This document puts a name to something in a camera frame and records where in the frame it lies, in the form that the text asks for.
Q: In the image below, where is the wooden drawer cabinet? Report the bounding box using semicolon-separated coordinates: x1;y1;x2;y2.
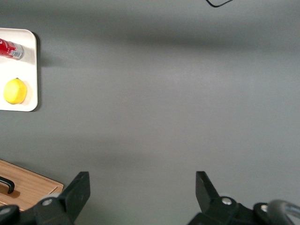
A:
0;159;64;212

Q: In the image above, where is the beige plastic tray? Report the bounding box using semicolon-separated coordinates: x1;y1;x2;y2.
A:
0;27;39;112

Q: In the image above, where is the wooden drawer front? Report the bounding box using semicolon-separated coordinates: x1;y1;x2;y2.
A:
0;161;62;211

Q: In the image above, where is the grey right wrist cable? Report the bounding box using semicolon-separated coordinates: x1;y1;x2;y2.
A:
266;199;300;218

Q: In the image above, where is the yellow lemon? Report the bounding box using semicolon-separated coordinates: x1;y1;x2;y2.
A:
3;77;28;105

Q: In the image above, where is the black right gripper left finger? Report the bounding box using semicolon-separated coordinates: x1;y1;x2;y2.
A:
23;171;91;225

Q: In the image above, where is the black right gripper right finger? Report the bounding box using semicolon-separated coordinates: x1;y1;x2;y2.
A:
187;171;255;225

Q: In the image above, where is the black drawer handle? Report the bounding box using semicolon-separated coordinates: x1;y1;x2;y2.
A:
0;176;15;195

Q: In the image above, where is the black loose table cable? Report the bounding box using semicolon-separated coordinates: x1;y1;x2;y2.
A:
205;0;234;8

